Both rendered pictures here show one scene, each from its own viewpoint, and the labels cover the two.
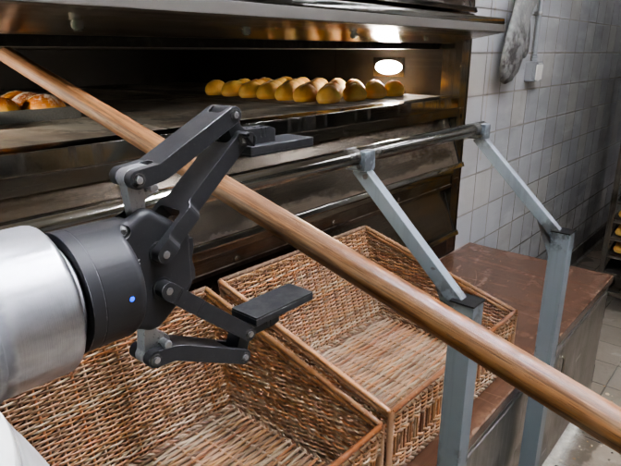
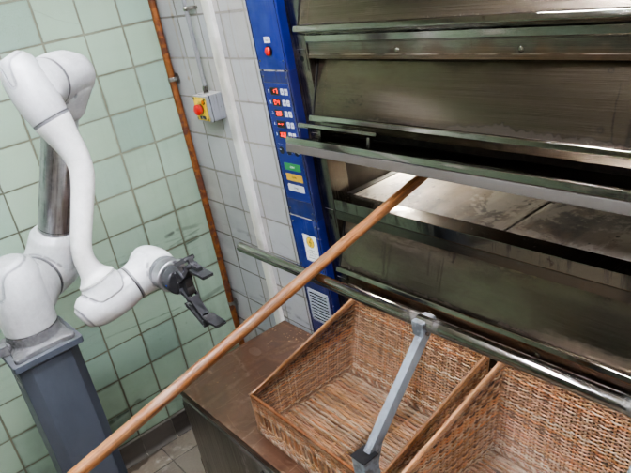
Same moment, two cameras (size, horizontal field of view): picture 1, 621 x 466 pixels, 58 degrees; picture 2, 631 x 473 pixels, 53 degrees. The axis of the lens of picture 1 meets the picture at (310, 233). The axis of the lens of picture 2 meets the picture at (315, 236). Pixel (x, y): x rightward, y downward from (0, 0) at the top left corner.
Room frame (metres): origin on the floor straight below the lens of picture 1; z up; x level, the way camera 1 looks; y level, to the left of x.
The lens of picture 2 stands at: (1.05, -1.25, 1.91)
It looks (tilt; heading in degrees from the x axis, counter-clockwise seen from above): 24 degrees down; 104
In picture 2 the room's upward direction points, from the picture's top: 11 degrees counter-clockwise
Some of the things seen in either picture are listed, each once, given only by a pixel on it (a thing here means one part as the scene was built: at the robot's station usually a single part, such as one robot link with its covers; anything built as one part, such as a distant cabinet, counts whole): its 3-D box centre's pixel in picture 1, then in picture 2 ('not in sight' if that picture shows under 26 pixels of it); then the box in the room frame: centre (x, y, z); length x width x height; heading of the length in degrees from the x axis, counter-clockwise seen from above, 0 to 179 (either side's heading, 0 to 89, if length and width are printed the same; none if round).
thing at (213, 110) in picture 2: not in sight; (208, 106); (0.18, 1.01, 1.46); 0.10 x 0.07 x 0.10; 139
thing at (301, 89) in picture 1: (305, 87); not in sight; (2.08, 0.02, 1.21); 0.61 x 0.48 x 0.06; 49
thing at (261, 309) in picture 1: (273, 303); (214, 320); (0.43, 0.03, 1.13); 0.07 x 0.03 x 0.01; 139
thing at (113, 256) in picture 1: (127, 274); (182, 282); (0.33, 0.12, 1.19); 0.09 x 0.07 x 0.08; 139
